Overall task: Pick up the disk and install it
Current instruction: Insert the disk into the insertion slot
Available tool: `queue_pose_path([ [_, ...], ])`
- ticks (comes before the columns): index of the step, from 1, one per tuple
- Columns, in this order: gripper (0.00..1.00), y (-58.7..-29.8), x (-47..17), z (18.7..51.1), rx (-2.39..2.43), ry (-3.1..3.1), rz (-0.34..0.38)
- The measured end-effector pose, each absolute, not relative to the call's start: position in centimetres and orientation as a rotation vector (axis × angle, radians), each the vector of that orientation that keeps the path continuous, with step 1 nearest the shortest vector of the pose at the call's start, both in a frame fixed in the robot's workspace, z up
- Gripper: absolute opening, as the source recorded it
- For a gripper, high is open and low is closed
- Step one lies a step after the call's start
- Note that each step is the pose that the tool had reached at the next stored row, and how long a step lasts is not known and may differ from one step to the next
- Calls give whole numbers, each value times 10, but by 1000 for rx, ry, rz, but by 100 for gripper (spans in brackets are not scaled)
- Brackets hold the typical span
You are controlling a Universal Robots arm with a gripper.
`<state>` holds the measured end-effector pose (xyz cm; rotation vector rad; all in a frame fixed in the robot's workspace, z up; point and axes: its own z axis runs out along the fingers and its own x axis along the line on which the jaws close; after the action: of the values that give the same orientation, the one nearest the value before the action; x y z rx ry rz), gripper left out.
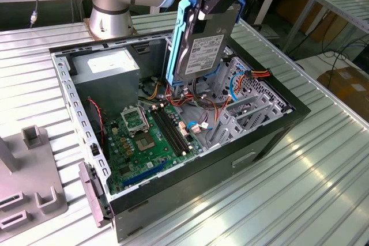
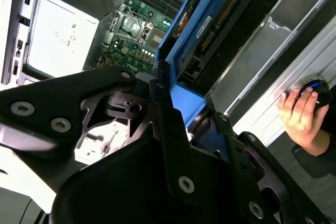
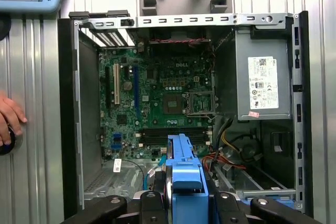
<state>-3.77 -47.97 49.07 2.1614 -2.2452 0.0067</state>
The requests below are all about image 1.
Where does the metal socket cover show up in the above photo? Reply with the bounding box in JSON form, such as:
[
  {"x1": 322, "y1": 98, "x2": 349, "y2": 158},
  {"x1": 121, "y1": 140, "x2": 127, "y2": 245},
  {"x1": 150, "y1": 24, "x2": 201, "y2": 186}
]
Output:
[{"x1": 120, "y1": 107, "x2": 150, "y2": 137}]

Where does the orange red power wire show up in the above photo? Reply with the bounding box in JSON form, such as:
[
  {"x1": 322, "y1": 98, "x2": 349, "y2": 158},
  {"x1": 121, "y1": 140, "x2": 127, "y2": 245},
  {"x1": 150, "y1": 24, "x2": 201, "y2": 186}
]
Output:
[{"x1": 227, "y1": 68, "x2": 273, "y2": 105}]

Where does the green motherboard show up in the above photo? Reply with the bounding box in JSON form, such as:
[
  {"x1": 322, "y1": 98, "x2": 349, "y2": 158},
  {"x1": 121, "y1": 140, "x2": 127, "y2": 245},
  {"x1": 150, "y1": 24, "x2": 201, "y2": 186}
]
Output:
[{"x1": 102, "y1": 104, "x2": 205, "y2": 195}]

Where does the black RAM slot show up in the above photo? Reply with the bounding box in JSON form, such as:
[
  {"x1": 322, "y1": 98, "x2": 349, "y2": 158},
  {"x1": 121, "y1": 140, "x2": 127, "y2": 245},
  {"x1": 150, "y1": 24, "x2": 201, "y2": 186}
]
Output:
[
  {"x1": 158, "y1": 107, "x2": 191, "y2": 152},
  {"x1": 151, "y1": 108, "x2": 183, "y2": 156}
]

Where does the CPU socket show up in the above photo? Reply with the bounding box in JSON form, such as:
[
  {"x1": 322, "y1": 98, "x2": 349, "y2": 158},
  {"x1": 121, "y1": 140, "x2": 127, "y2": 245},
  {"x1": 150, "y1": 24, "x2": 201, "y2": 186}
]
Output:
[{"x1": 134, "y1": 130, "x2": 159, "y2": 154}]

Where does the black wire bundle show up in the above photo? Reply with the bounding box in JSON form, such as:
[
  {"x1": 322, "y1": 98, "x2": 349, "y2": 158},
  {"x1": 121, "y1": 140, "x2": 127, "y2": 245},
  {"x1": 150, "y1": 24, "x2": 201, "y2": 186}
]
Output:
[{"x1": 192, "y1": 80, "x2": 228, "y2": 111}]

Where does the grey power supply unit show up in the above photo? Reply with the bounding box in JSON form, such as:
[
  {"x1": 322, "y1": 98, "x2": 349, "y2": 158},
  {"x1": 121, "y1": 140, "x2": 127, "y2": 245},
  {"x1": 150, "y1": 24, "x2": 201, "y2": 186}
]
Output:
[{"x1": 69, "y1": 47, "x2": 141, "y2": 116}]

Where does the blue expansion slot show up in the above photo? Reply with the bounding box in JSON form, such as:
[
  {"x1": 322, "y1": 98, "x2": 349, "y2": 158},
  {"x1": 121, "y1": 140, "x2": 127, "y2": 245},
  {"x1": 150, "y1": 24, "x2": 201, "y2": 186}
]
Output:
[{"x1": 122, "y1": 159, "x2": 170, "y2": 188}]

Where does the large brown cardboard box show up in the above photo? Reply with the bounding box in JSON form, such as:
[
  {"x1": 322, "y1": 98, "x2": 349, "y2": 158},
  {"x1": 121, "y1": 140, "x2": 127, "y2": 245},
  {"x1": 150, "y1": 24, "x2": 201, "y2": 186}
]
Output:
[{"x1": 317, "y1": 66, "x2": 369, "y2": 114}]

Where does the yellow orange wire bundle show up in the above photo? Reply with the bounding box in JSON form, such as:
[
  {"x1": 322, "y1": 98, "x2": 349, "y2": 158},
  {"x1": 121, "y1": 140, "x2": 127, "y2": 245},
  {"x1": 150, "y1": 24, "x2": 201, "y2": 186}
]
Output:
[{"x1": 146, "y1": 81, "x2": 163, "y2": 100}]

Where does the metal slat side table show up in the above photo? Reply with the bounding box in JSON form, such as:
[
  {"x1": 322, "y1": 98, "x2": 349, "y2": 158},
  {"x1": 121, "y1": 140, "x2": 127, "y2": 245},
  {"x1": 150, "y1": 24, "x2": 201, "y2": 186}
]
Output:
[{"x1": 284, "y1": 0, "x2": 369, "y2": 54}]

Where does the red orange wire bundle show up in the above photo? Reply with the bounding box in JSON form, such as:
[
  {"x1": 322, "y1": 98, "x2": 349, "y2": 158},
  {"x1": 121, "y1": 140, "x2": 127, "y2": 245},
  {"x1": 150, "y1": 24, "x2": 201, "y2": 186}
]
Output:
[{"x1": 164, "y1": 83, "x2": 199, "y2": 109}]

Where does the grey plastic case latch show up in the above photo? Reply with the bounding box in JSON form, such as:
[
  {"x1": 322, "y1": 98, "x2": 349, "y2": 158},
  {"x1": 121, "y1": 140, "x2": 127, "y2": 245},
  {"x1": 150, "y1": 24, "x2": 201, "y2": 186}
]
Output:
[{"x1": 78, "y1": 161, "x2": 112, "y2": 229}]

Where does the grey parts rack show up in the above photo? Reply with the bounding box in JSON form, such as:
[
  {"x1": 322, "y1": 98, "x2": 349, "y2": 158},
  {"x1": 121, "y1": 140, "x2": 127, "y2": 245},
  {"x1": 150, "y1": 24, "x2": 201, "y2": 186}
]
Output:
[{"x1": 0, "y1": 124, "x2": 69, "y2": 232}]

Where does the black open PC case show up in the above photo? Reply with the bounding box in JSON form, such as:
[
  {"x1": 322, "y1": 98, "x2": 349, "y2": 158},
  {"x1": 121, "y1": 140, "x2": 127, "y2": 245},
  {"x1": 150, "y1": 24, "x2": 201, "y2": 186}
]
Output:
[{"x1": 48, "y1": 22, "x2": 311, "y2": 243}]

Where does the white connector with blue wire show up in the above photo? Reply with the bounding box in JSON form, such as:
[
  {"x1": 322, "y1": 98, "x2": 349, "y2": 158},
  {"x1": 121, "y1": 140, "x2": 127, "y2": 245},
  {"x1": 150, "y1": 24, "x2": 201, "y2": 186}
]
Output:
[{"x1": 186, "y1": 121, "x2": 216, "y2": 135}]

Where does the grey metal disk bay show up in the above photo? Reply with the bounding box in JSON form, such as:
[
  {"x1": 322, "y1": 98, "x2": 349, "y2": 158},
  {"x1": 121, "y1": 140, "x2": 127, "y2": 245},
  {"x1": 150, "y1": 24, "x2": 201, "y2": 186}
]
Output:
[{"x1": 206, "y1": 55, "x2": 295, "y2": 147}]

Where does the blue data wire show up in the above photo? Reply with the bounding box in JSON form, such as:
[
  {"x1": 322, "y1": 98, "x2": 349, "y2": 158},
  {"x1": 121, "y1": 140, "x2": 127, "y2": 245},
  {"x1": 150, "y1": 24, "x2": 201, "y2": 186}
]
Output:
[{"x1": 229, "y1": 64, "x2": 250, "y2": 103}]

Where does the red black fan wire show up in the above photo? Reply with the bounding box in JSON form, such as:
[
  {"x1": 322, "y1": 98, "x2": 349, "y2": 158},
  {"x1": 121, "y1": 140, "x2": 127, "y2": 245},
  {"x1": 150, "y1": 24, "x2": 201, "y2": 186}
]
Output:
[{"x1": 86, "y1": 98, "x2": 106, "y2": 146}]

